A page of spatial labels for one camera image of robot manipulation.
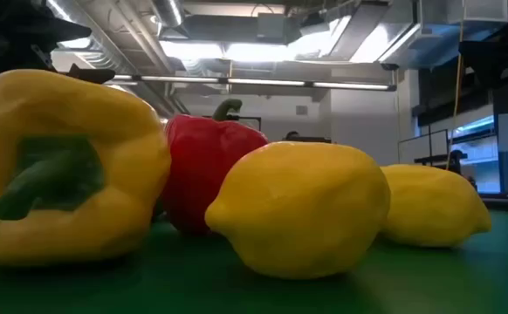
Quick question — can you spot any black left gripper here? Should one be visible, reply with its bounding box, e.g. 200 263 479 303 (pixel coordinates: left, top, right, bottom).
0 0 117 85

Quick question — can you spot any large yellow bell pepper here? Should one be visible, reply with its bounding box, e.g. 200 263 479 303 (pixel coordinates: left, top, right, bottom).
0 68 172 267

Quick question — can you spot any large red bell pepper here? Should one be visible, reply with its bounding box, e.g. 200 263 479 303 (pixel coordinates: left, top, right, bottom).
157 98 271 236

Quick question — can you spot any yellow lemon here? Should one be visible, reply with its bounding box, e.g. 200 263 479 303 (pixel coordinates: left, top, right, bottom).
378 163 493 249
204 140 392 280

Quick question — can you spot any long ceiling light strip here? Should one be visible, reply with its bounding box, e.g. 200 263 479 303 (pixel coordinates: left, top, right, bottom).
105 73 398 92

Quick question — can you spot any white board on stand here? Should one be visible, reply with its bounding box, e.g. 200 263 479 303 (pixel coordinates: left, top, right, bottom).
396 128 450 167

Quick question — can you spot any black lab equipment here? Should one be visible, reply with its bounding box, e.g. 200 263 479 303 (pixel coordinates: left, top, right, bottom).
414 149 477 188

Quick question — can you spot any green table mat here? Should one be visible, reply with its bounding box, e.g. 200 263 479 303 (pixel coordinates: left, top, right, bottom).
0 208 508 314

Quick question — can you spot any silver ceiling duct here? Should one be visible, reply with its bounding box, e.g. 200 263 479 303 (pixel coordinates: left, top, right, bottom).
148 0 186 28

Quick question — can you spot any black wall monitor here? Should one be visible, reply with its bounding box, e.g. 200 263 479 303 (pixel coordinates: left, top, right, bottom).
282 130 333 145

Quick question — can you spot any yellow cord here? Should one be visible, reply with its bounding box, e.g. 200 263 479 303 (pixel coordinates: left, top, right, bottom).
444 0 468 172

